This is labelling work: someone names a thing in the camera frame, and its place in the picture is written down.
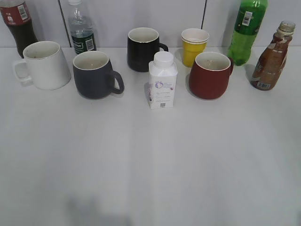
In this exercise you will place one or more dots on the black ceramic mug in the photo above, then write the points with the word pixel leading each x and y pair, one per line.
pixel 142 44

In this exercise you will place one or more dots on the white ceramic mug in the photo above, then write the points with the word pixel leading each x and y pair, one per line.
pixel 44 65

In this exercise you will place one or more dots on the red ceramic mug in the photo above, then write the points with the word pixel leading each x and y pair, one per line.
pixel 210 74

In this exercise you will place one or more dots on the clear water bottle green label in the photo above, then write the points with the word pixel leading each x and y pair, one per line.
pixel 81 27

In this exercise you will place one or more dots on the brown coffee drink bottle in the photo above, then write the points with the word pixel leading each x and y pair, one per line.
pixel 272 61

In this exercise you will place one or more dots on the dark grey ceramic mug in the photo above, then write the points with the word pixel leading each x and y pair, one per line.
pixel 94 76

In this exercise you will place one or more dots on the yellow paper cup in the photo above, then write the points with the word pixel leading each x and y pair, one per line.
pixel 194 41

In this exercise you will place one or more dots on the green soda bottle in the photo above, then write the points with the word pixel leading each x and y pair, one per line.
pixel 248 22

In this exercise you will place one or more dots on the white carton bottle purple print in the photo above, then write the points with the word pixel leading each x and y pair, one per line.
pixel 162 80

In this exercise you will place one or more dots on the cola bottle red label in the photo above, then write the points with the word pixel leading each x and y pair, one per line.
pixel 17 18

